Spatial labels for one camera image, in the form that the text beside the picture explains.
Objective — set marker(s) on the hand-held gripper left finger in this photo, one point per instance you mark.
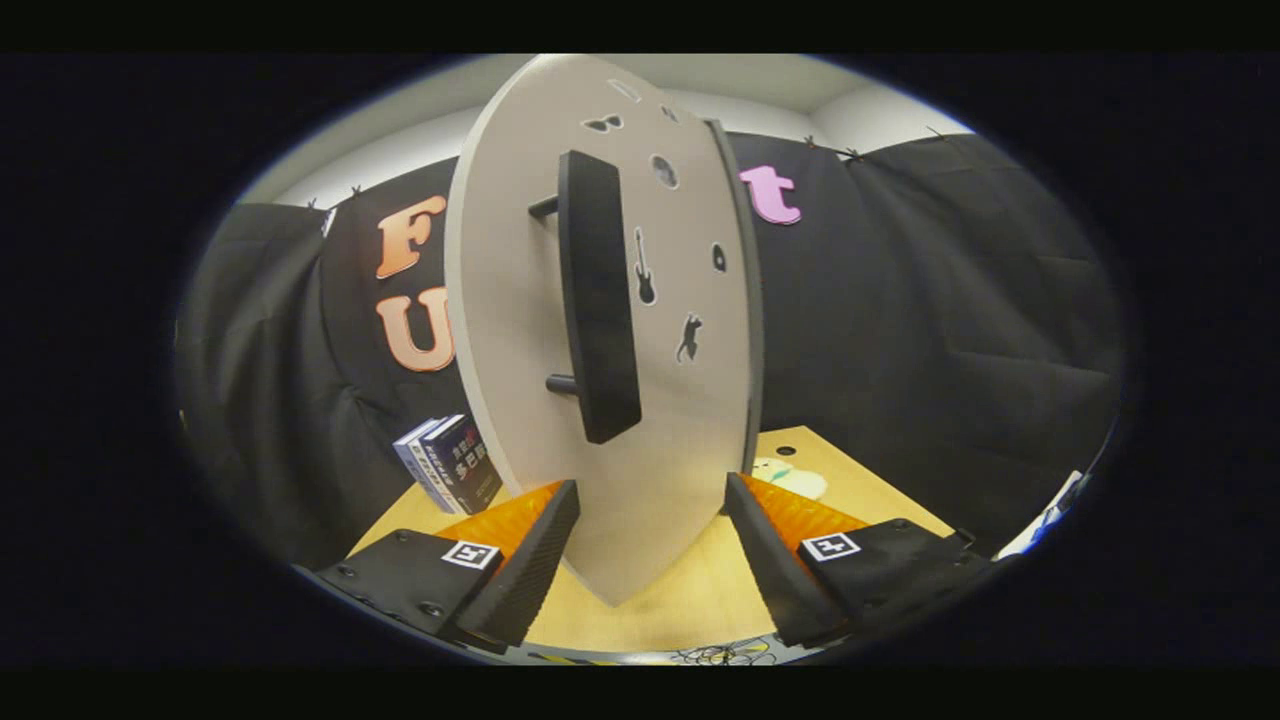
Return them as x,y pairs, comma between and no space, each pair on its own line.
530,570

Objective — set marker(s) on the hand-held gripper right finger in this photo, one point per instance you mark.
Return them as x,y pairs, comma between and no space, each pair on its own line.
772,570

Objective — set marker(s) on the pale cream soft toy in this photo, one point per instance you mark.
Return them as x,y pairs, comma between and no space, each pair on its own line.
795,480

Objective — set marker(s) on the dark blue book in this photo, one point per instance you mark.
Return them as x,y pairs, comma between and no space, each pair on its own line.
465,465

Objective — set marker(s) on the white spine book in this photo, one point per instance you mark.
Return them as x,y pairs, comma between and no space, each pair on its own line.
424,468
408,458

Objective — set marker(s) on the grey cabinet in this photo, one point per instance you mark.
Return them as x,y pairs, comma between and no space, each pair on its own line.
755,300

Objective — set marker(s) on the white blue plastic item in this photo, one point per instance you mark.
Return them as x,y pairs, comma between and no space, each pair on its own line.
1045,518

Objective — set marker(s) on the black backdrop cloth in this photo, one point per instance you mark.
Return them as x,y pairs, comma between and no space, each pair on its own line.
950,300

